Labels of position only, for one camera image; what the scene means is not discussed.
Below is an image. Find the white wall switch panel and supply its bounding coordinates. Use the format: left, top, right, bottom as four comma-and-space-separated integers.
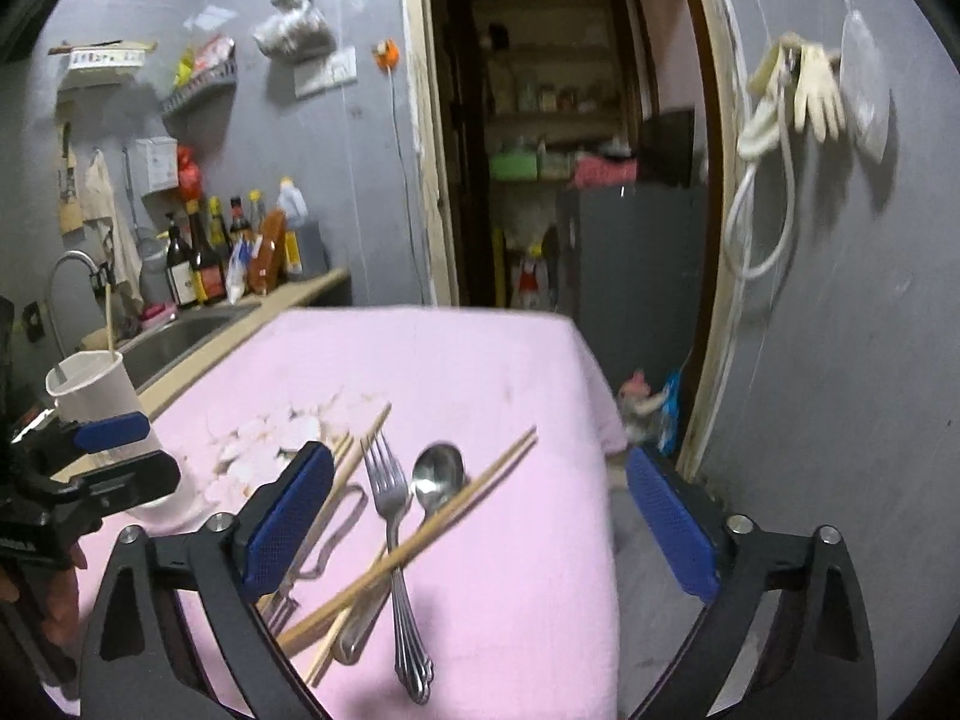
294, 46, 359, 100

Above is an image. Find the steel kitchen sink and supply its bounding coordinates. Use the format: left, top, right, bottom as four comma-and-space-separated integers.
112, 304, 260, 391

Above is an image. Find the dark bottle yellow label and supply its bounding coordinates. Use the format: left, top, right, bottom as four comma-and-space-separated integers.
208, 195, 233, 256

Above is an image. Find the cooking oil jug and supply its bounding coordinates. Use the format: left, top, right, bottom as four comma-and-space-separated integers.
274, 176, 331, 278

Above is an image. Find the white blue seasoning bag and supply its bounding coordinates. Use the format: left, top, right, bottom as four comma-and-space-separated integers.
225, 240, 252, 299

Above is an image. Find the red white container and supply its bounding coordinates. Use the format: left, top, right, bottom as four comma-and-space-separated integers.
510, 240, 556, 312

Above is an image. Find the cream door frame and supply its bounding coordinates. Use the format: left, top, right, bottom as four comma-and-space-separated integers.
405, 0, 751, 481

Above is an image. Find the clear flat plastic bag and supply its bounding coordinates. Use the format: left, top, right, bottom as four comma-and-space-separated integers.
838, 0, 893, 162

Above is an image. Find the green box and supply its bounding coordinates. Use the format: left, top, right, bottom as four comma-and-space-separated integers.
489, 150, 541, 181

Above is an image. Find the thin wall cable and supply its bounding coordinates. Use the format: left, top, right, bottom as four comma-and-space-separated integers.
386, 67, 421, 241

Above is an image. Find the red plastic bag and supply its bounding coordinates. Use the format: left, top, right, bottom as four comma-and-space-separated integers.
176, 146, 203, 200

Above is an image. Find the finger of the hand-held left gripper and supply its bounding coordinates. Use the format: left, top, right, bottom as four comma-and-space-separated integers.
30, 451, 182, 518
7, 411, 151, 467

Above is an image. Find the red snack packet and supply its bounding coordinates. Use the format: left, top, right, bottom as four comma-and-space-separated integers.
196, 34, 237, 74

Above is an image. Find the beige kitchen counter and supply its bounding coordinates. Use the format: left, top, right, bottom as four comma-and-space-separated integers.
45, 268, 352, 481

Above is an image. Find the small steel fork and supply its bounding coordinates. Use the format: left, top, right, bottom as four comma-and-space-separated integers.
259, 540, 323, 638

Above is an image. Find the white hose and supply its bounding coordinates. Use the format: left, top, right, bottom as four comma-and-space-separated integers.
721, 82, 800, 278

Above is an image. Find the person's left hand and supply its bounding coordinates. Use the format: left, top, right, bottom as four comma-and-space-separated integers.
0, 540, 87, 662

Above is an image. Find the hanging clear plastic bag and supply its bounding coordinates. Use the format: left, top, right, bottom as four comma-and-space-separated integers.
251, 0, 335, 61

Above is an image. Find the black panel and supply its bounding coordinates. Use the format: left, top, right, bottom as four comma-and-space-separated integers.
637, 111, 697, 188

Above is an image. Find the blue white plastic bag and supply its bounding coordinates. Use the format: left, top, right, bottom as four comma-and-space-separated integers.
615, 367, 687, 458

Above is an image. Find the large steel fork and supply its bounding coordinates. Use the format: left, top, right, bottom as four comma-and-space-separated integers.
362, 431, 436, 706

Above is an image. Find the grey wall spice rack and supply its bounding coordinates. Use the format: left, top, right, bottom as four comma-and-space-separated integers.
159, 52, 239, 117

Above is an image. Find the orange spice powder bag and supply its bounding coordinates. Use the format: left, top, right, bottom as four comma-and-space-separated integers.
246, 208, 290, 295

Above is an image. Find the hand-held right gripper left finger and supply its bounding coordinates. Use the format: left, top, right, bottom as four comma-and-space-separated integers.
75, 441, 336, 720

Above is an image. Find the wooden storage shelf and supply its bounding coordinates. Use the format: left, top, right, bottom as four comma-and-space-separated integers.
469, 0, 638, 181

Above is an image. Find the cream rubber glove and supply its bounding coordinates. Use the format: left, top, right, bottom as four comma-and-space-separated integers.
793, 45, 847, 143
748, 31, 802, 102

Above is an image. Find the stained hanging cloth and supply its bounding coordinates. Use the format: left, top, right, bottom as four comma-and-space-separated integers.
81, 150, 143, 301

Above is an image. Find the pink floral tablecloth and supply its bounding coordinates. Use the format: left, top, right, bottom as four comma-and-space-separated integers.
45, 305, 631, 720

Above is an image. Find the dark soy sauce bottle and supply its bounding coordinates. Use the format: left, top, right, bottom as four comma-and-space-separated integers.
186, 199, 228, 306

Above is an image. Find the white plastic wall basket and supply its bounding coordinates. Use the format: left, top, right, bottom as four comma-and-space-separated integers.
49, 40, 158, 91

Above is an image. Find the red cloth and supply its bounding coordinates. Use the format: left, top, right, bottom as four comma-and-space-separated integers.
574, 154, 638, 188

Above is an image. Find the wooden cutting board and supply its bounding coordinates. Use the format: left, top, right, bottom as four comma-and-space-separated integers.
56, 120, 85, 237

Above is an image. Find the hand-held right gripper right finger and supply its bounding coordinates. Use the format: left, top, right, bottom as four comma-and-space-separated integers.
625, 444, 880, 720

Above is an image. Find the white perforated box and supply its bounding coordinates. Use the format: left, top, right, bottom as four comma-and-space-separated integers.
135, 136, 179, 196

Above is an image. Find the steel kitchen faucet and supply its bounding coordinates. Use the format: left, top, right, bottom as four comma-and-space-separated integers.
45, 250, 113, 361

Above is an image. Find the steel spoon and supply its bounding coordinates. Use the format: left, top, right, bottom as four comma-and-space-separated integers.
332, 442, 467, 667

